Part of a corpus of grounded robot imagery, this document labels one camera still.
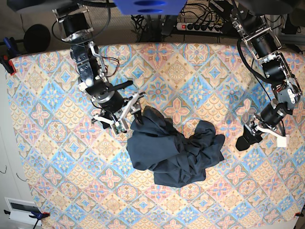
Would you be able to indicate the white power strip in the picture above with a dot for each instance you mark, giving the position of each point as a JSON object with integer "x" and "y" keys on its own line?
{"x": 183, "y": 26}

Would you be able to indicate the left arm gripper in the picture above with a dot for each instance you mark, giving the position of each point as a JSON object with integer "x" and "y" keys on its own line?
{"x": 268, "y": 119}

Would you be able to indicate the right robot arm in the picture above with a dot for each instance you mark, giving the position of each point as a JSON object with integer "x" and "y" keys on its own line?
{"x": 76, "y": 29}

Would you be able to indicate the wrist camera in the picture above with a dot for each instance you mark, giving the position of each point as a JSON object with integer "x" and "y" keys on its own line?
{"x": 282, "y": 141}
{"x": 119, "y": 126}

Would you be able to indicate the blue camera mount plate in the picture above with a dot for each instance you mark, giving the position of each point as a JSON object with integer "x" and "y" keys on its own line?
{"x": 150, "y": 7}

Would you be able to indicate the orange clamp lower right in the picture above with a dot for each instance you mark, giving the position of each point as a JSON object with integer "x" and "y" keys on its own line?
{"x": 299, "y": 214}

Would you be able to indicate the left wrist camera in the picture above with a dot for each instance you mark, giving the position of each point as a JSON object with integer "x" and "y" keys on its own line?
{"x": 282, "y": 141}

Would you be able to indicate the black round stool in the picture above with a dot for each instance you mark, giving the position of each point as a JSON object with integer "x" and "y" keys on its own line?
{"x": 36, "y": 38}

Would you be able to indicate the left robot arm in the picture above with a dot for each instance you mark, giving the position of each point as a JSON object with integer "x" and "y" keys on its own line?
{"x": 259, "y": 49}

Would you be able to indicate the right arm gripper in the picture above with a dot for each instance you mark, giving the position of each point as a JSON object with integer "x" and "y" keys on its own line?
{"x": 112, "y": 106}

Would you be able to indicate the dark blue t-shirt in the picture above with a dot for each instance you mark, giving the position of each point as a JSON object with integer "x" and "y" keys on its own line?
{"x": 175, "y": 160}

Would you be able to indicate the white floor vent box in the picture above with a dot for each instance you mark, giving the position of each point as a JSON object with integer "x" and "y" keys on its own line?
{"x": 20, "y": 210}

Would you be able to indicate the blue clamp lower left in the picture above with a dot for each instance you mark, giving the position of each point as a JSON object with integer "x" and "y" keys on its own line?
{"x": 35, "y": 215}

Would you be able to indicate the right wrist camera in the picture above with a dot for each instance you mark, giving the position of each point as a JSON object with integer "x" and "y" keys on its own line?
{"x": 119, "y": 126}

